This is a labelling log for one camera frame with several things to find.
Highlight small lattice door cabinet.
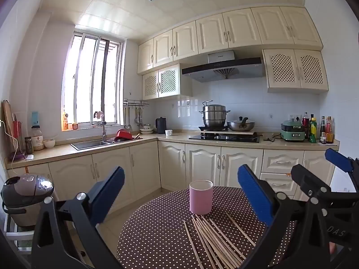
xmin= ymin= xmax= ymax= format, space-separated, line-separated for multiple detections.
xmin=142 ymin=63 xmax=193 ymax=100

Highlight large glass jar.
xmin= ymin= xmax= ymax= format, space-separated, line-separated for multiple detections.
xmin=31 ymin=125 xmax=45 ymax=151

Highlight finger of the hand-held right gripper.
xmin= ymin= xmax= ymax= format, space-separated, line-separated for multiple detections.
xmin=325 ymin=148 xmax=359 ymax=191
xmin=291 ymin=164 xmax=332 ymax=200

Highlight white cable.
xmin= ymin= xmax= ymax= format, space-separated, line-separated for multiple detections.
xmin=1 ymin=120 xmax=20 ymax=157

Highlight sliding window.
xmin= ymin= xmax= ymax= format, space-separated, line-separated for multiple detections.
xmin=62 ymin=32 xmax=124 ymax=131

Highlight steel wok with lid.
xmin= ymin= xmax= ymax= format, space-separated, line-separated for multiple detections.
xmin=227 ymin=116 xmax=256 ymax=132

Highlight range hood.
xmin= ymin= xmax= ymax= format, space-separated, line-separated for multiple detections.
xmin=182 ymin=50 xmax=265 ymax=82

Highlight white storage cart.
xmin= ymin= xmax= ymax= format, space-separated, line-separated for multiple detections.
xmin=3 ymin=202 xmax=37 ymax=250

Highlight large lattice door cabinet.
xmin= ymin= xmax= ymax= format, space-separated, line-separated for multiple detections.
xmin=262 ymin=49 xmax=329 ymax=94

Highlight red bowl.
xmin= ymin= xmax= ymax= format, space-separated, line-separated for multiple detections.
xmin=116 ymin=129 xmax=133 ymax=142

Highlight silver rice cooker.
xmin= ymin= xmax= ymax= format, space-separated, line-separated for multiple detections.
xmin=0 ymin=174 xmax=55 ymax=227

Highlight black gas stove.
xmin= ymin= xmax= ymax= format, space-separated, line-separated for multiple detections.
xmin=188 ymin=132 xmax=261 ymax=143

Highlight wall utensil rail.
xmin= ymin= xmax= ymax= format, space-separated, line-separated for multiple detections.
xmin=123 ymin=99 xmax=149 ymax=108

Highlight hanging steel ladle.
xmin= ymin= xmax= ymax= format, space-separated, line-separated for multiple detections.
xmin=123 ymin=106 xmax=132 ymax=131

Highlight pink cup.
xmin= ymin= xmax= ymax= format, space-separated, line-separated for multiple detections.
xmin=189 ymin=179 xmax=214 ymax=216

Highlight wooden cutting board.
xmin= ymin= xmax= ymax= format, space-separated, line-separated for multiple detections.
xmin=3 ymin=100 xmax=17 ymax=152

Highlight steel sink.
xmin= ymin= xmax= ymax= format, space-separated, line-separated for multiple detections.
xmin=70 ymin=139 xmax=113 ymax=150

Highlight steel faucet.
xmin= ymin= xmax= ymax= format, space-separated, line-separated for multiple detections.
xmin=94 ymin=111 xmax=108 ymax=143

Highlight black electric kettle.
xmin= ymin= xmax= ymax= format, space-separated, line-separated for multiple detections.
xmin=155 ymin=117 xmax=167 ymax=134

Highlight green electric cooker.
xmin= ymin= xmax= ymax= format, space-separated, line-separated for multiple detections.
xmin=280 ymin=120 xmax=307 ymax=142

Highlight round polka-dot table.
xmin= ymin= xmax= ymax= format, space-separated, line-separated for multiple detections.
xmin=116 ymin=186 xmax=298 ymax=269

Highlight cream upper wall cabinets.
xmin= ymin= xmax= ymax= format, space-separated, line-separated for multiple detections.
xmin=137 ymin=6 xmax=324 ymax=75

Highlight steel steamer pot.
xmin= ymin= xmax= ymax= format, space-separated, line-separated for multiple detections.
xmin=199 ymin=100 xmax=230 ymax=128

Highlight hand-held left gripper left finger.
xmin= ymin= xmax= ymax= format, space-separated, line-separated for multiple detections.
xmin=31 ymin=166 xmax=125 ymax=269

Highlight green bottle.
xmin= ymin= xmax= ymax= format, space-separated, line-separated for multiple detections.
xmin=309 ymin=118 xmax=317 ymax=143

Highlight bunch of wooden chopsticks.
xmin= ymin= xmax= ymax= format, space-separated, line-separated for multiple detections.
xmin=183 ymin=212 xmax=256 ymax=269

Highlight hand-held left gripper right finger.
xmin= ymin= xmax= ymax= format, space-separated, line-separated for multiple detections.
xmin=237 ymin=164 xmax=330 ymax=269

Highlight cream lower cabinets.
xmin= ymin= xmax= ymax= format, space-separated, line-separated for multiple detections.
xmin=7 ymin=133 xmax=340 ymax=210

